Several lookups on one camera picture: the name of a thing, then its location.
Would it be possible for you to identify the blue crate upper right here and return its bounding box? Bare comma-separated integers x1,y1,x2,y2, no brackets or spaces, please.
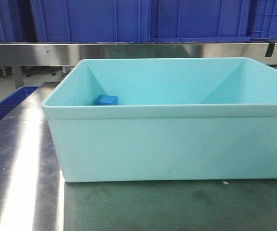
150,0,250,43

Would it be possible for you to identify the stainless steel shelf rail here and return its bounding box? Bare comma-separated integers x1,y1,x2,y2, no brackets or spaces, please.
0,42,277,66

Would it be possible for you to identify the black tape strip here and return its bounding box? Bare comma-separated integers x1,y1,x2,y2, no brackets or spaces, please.
264,42,275,58

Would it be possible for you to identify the blue crate upper left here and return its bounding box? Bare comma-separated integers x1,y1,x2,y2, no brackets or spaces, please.
0,0,23,43

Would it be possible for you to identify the blue ribbed crate far right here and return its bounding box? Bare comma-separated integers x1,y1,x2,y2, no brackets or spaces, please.
247,0,277,40

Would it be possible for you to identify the blue crate upper middle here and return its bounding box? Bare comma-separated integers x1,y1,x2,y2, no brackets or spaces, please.
30,0,152,43

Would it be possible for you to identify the light cyan plastic tub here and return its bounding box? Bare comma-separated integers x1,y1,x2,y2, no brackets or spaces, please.
41,57,277,183

